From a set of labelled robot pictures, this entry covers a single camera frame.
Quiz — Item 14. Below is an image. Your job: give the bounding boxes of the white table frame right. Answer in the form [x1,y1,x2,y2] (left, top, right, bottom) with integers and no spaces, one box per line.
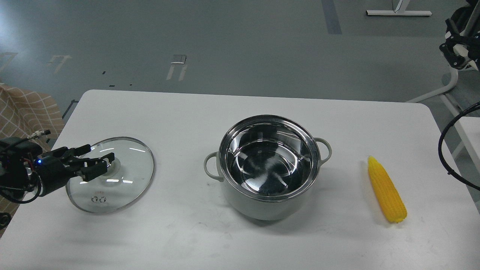
[408,67,479,171]

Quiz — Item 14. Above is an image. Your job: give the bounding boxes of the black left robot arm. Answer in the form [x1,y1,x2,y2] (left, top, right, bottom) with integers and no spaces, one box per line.
[0,130,116,204]

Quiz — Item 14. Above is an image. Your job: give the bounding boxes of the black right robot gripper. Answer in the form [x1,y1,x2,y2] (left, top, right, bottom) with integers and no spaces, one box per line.
[439,0,479,71]

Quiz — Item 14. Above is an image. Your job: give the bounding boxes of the white steel cooking pot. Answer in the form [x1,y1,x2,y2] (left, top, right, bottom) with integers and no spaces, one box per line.
[203,114,332,221]

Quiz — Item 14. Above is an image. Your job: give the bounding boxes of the yellow corn cob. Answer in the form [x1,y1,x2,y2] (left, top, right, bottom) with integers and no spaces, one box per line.
[367,156,408,224]

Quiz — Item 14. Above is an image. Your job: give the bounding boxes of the glass pot lid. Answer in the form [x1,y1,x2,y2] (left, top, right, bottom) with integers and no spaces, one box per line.
[66,137,156,213]

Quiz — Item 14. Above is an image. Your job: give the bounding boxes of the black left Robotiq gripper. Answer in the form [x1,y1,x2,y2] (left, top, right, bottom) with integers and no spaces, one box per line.
[34,144,115,197]

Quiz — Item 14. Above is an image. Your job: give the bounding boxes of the black cable right side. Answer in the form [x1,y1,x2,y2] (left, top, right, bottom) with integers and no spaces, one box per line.
[438,101,480,191]

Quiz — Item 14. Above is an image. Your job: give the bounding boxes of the white stand base top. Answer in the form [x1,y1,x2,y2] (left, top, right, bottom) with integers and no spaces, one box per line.
[365,0,432,17]

